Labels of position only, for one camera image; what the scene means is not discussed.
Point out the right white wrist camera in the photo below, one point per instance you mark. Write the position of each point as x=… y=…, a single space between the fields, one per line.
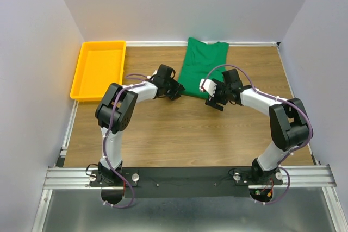
x=208 y=86

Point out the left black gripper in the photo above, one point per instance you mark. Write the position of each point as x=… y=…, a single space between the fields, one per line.
x=176 y=86

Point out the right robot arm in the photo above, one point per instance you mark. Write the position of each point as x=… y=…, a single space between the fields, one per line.
x=289 y=124

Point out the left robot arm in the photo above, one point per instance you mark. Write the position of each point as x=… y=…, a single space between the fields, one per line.
x=115 y=110

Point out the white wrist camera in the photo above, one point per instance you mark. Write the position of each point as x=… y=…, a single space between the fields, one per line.
x=208 y=86
x=150 y=77

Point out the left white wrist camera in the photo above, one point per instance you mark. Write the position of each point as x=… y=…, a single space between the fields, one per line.
x=150 y=77

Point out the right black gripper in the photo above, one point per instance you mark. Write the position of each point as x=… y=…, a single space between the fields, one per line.
x=211 y=101

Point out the green t shirt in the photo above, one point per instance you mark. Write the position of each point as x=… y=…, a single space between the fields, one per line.
x=199 y=60

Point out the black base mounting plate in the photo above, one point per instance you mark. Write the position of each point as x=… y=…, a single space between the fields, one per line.
x=183 y=182

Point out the aluminium front rail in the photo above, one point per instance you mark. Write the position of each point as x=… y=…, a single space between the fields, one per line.
x=300 y=176

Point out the yellow plastic tray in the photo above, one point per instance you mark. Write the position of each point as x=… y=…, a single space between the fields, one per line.
x=100 y=63

